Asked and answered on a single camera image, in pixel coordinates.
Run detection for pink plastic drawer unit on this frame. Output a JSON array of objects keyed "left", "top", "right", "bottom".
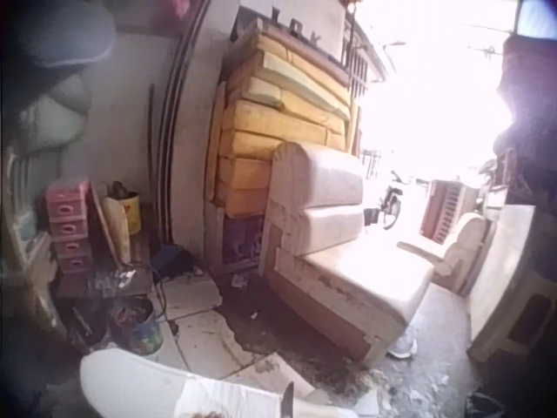
[{"left": 45, "top": 179, "right": 95, "bottom": 275}]

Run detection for white foam sheet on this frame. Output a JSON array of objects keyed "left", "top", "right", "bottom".
[{"left": 79, "top": 347, "right": 362, "bottom": 418}]

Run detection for white floor board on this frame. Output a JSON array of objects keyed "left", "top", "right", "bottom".
[{"left": 163, "top": 276, "right": 223, "bottom": 321}]

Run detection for white padded panel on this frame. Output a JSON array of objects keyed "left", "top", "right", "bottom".
[{"left": 467, "top": 204, "right": 540, "bottom": 354}]

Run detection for white padded sofa frame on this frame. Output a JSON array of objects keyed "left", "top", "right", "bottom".
[{"left": 260, "top": 141, "right": 436, "bottom": 362}]

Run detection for beige wooden board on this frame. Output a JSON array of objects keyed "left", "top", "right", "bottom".
[{"left": 89, "top": 182, "right": 132, "bottom": 266}]

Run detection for motorcycle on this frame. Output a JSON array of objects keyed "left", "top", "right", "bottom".
[{"left": 376, "top": 169, "right": 414, "bottom": 232}]

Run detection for white padded sofa armrest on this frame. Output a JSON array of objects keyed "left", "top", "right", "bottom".
[{"left": 396, "top": 212, "right": 495, "bottom": 297}]

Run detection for red wooden frame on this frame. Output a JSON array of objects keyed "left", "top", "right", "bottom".
[{"left": 419, "top": 178, "right": 473, "bottom": 245}]

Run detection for stack of yellow foam cushions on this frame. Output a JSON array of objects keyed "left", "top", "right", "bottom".
[{"left": 204, "top": 19, "right": 362, "bottom": 219}]

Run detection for wooden shelf base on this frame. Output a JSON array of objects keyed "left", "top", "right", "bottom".
[{"left": 204, "top": 204, "right": 269, "bottom": 275}]

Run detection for white rack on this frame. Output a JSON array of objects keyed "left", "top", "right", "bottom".
[{"left": 0, "top": 147, "right": 53, "bottom": 262}]

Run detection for black tub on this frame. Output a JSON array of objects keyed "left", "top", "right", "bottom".
[{"left": 463, "top": 391, "right": 508, "bottom": 418}]

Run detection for cardboard piece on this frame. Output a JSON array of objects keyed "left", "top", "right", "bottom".
[{"left": 225, "top": 351, "right": 317, "bottom": 400}]

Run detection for thin wooden stick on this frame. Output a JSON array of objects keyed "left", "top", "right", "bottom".
[{"left": 145, "top": 82, "right": 158, "bottom": 175}]

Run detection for white foam scrap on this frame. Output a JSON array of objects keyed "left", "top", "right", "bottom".
[{"left": 343, "top": 387, "right": 382, "bottom": 417}]

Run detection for yellow bucket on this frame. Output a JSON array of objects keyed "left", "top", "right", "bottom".
[{"left": 103, "top": 180, "right": 143, "bottom": 236}]

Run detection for black bucket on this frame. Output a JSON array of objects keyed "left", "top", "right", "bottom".
[{"left": 64, "top": 300, "right": 114, "bottom": 349}]

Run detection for pale green bag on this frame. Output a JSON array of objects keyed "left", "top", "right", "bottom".
[{"left": 17, "top": 73, "right": 95, "bottom": 153}]

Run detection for dark cluttered work table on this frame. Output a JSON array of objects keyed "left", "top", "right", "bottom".
[{"left": 51, "top": 256, "right": 156, "bottom": 301}]

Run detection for blue green paint can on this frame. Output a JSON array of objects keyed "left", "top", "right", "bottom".
[{"left": 111, "top": 295, "right": 164, "bottom": 359}]

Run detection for black curved strips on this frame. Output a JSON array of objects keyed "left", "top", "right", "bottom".
[{"left": 156, "top": 0, "right": 214, "bottom": 236}]

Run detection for window grille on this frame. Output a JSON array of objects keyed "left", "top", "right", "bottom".
[{"left": 341, "top": 12, "right": 388, "bottom": 92}]

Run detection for white shoe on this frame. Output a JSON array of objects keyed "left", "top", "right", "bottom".
[{"left": 386, "top": 334, "right": 419, "bottom": 361}]

